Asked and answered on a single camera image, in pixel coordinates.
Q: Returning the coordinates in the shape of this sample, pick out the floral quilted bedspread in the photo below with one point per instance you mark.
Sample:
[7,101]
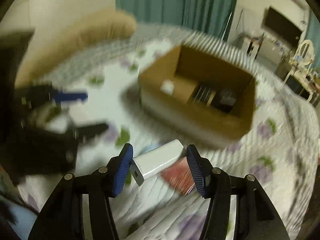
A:
[275,135]

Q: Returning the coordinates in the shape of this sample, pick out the small white cube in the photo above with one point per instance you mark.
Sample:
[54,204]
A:
[167,86]

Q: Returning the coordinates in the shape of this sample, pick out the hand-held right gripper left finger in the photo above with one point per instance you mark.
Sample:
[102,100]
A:
[122,172]

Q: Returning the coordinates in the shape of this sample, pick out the white dressing table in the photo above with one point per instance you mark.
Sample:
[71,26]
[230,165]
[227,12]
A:
[303,77]

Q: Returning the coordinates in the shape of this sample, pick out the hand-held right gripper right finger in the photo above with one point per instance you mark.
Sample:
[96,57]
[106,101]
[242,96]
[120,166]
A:
[197,173]

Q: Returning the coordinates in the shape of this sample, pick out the tan pillow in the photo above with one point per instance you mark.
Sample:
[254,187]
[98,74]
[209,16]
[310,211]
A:
[75,45]

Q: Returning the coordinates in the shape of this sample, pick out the red flat box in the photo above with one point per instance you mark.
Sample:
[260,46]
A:
[178,177]

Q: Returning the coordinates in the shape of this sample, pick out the black wall television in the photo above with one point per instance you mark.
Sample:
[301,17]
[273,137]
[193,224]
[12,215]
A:
[281,27]

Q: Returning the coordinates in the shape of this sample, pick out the white power adapter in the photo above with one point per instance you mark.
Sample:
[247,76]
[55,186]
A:
[157,161]

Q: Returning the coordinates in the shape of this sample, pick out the cardboard box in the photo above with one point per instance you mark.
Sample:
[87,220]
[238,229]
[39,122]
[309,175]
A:
[200,120]

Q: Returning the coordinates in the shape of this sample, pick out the teal curtain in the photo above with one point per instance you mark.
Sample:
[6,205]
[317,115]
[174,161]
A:
[175,2]

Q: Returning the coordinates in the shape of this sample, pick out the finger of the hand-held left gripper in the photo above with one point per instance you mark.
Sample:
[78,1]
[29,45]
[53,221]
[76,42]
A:
[91,130]
[71,97]

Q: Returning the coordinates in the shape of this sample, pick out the dark striped box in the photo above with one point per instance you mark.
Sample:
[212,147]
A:
[203,95]

